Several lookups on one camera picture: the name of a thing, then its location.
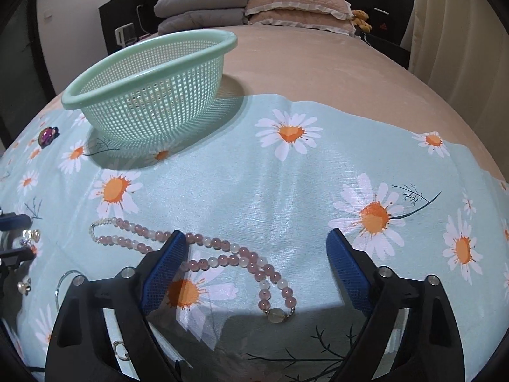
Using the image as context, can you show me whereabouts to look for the daisy printed light blue cloth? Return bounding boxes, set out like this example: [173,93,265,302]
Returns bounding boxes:
[0,93,509,382]

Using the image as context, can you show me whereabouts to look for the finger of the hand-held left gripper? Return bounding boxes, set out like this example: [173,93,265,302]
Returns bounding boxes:
[0,212,33,231]
[0,246,36,268]

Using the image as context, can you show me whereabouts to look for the green plastic mesh basket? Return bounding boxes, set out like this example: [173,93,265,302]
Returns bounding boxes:
[61,28,238,156]

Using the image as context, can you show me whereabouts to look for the pink frilled pillow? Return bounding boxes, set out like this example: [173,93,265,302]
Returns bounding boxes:
[250,10,356,37]
[244,0,352,20]

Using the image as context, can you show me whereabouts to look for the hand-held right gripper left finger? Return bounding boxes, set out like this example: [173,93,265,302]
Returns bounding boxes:
[45,230,189,382]

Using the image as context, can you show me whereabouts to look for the purple gem brooch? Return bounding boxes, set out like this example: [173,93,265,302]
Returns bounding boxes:
[38,126,60,148]

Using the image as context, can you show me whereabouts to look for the white bedside device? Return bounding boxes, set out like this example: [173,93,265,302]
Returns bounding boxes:
[115,24,138,46]

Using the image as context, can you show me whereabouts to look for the pink bead necklace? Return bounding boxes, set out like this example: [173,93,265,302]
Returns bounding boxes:
[89,217,299,324]

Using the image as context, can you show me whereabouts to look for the dark cabinet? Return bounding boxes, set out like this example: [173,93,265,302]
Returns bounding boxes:
[0,0,60,150]

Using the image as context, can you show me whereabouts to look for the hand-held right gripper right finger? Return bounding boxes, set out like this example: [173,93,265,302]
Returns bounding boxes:
[326,228,466,382]

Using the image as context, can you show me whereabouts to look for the thin silver hoop bracelet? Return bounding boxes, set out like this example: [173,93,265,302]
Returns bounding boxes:
[56,269,86,312]

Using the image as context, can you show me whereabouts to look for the beige bed blanket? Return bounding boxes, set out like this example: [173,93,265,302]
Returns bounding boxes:
[40,22,502,184]

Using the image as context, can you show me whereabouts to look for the yellow plush toy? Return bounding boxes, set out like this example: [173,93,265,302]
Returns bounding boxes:
[350,8,373,34]

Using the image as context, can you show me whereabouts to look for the cream curtain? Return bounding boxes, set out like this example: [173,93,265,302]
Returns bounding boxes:
[400,0,509,136]

